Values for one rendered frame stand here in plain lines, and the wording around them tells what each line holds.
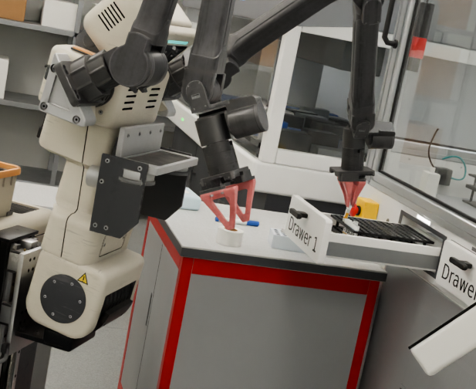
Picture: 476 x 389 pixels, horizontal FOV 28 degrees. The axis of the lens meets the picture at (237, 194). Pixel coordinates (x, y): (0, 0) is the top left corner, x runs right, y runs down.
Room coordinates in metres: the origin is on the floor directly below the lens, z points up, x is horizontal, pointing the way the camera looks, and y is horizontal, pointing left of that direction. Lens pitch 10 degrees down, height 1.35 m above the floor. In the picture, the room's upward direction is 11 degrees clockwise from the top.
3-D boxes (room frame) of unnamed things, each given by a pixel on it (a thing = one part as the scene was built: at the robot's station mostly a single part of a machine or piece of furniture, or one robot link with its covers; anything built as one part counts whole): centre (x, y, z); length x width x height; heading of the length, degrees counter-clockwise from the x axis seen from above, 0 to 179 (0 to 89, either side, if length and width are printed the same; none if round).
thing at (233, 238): (2.56, 0.00, 0.78); 0.07 x 0.07 x 0.04
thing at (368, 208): (2.81, -0.38, 0.88); 0.07 x 0.05 x 0.07; 15
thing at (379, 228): (2.47, -0.38, 0.87); 0.22 x 0.18 x 0.06; 105
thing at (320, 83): (4.23, -0.35, 1.13); 1.78 x 1.14 x 0.45; 15
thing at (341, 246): (2.47, -0.39, 0.86); 0.40 x 0.26 x 0.06; 105
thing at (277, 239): (2.65, -0.18, 0.78); 0.12 x 0.08 x 0.04; 97
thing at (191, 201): (2.96, 0.17, 0.78); 0.15 x 0.10 x 0.04; 20
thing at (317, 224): (2.41, -0.19, 0.87); 0.29 x 0.02 x 0.11; 15
